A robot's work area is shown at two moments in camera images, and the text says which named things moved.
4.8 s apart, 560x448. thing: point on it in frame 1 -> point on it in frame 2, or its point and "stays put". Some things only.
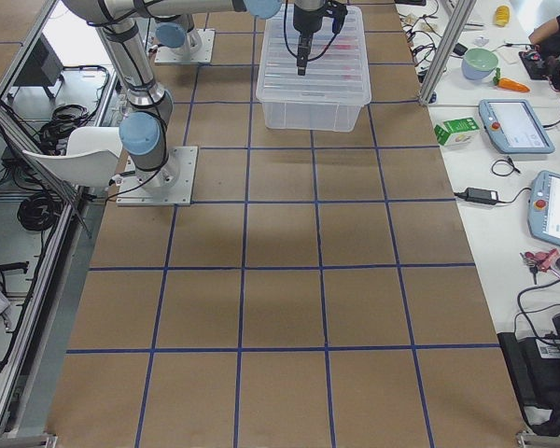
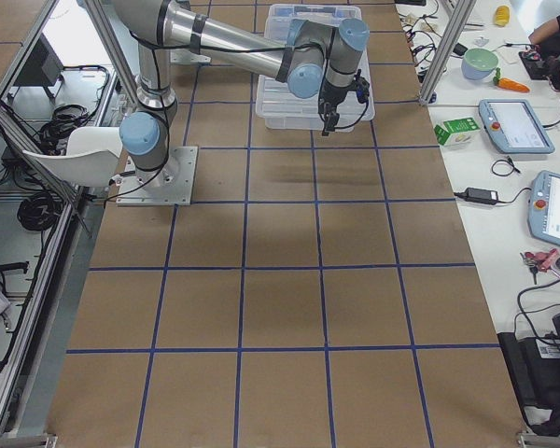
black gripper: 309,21 -> 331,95
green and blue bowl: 479,63 stays put
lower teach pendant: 553,209 stays put
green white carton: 458,133 stays put
